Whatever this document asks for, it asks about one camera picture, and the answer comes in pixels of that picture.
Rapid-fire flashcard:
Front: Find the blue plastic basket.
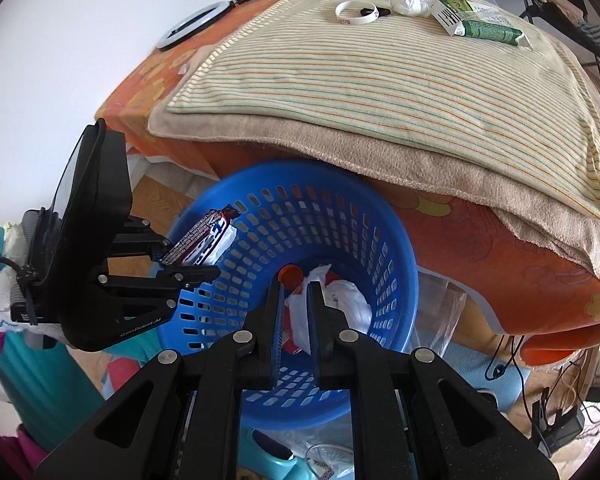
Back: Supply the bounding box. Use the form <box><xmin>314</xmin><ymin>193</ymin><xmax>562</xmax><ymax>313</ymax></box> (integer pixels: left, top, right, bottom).
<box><xmin>157</xmin><ymin>160</ymin><xmax>421</xmax><ymax>433</ymax></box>

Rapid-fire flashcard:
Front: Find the teal cloth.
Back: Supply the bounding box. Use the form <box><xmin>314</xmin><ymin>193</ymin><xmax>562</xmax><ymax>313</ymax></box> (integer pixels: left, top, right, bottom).
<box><xmin>0</xmin><ymin>227</ymin><xmax>108</xmax><ymax>453</ymax></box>

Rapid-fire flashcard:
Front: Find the striped cream towel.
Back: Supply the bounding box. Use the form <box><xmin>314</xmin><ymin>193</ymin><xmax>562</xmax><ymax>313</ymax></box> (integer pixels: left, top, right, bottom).
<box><xmin>165</xmin><ymin>0</ymin><xmax>600</xmax><ymax>220</ymax></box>

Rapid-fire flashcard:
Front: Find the white ring light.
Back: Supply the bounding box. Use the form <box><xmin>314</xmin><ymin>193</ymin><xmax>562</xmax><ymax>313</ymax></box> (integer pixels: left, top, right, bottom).
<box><xmin>156</xmin><ymin>2</ymin><xmax>226</xmax><ymax>51</ymax></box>

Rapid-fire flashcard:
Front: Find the black power adapter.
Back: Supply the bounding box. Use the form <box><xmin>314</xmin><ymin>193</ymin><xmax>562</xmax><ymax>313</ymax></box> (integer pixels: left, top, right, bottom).
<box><xmin>532</xmin><ymin>387</ymin><xmax>588</xmax><ymax>456</ymax></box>

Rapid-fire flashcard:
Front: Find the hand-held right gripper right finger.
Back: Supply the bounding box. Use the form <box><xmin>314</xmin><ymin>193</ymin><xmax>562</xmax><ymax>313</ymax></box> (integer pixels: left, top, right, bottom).
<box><xmin>306</xmin><ymin>280</ymin><xmax>561</xmax><ymax>480</ymax></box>

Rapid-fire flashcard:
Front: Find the white plastic bag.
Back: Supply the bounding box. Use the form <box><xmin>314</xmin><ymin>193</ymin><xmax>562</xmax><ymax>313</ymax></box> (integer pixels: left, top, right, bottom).
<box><xmin>285</xmin><ymin>262</ymin><xmax>373</xmax><ymax>353</ymax></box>

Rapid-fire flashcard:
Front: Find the orange plastic cap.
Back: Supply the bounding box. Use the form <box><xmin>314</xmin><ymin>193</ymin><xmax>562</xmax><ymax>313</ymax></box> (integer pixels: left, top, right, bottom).
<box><xmin>277</xmin><ymin>265</ymin><xmax>303</xmax><ymax>291</ymax></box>

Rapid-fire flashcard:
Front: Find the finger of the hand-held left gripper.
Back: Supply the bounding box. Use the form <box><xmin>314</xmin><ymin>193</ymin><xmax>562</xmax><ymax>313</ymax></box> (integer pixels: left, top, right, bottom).
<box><xmin>110</xmin><ymin>215</ymin><xmax>173</xmax><ymax>261</ymax></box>
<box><xmin>97</xmin><ymin>265</ymin><xmax>222</xmax><ymax>306</ymax></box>

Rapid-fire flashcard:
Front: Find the red cardboard box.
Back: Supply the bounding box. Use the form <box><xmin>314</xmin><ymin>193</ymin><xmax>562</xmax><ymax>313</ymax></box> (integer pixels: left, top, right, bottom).
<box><xmin>282</xmin><ymin>270</ymin><xmax>343</xmax><ymax>356</ymax></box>

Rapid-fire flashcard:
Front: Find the teal plastic container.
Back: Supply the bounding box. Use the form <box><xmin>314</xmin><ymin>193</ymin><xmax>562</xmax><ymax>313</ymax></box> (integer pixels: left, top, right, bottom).
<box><xmin>240</xmin><ymin>427</ymin><xmax>306</xmax><ymax>480</ymax></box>

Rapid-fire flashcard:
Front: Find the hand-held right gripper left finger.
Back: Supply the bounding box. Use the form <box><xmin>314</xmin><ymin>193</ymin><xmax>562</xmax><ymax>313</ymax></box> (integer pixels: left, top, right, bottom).
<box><xmin>32</xmin><ymin>280</ymin><xmax>287</xmax><ymax>480</ymax></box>

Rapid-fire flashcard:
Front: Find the pink garment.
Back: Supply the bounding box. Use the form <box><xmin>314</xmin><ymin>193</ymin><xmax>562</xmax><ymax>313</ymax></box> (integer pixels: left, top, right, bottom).
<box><xmin>0</xmin><ymin>322</ymin><xmax>48</xmax><ymax>480</ymax></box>

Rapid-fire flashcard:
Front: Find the black folding chair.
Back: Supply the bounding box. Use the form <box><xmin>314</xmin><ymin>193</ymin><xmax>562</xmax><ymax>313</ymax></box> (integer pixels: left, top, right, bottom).
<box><xmin>512</xmin><ymin>0</ymin><xmax>600</xmax><ymax>91</ymax></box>

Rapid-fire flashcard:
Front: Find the dark snack bar wrapper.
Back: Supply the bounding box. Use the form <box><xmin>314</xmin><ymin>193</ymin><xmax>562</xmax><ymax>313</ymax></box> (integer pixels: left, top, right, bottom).
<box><xmin>159</xmin><ymin>205</ymin><xmax>241</xmax><ymax>267</ymax></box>

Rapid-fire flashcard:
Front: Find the clear plastic bag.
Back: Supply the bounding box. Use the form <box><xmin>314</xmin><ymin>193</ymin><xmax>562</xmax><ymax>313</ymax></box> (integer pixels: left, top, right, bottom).
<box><xmin>420</xmin><ymin>270</ymin><xmax>468</xmax><ymax>356</ymax></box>

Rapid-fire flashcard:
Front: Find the beige blanket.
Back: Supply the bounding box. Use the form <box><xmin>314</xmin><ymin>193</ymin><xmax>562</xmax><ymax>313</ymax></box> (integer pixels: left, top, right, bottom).
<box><xmin>147</xmin><ymin>0</ymin><xmax>600</xmax><ymax>293</ymax></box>

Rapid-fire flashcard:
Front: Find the white wristband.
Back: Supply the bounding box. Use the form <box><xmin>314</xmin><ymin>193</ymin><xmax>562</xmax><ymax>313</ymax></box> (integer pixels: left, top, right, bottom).
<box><xmin>335</xmin><ymin>0</ymin><xmax>381</xmax><ymax>27</ymax></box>

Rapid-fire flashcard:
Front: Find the white plastic wrapper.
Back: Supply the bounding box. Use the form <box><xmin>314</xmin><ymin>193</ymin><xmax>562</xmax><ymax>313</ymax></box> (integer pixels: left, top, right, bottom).
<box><xmin>372</xmin><ymin>0</ymin><xmax>431</xmax><ymax>18</ymax></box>

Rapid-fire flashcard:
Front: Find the green and white carton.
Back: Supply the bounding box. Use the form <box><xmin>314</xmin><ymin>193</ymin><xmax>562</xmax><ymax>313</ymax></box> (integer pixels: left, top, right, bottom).
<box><xmin>430</xmin><ymin>0</ymin><xmax>523</xmax><ymax>47</ymax></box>

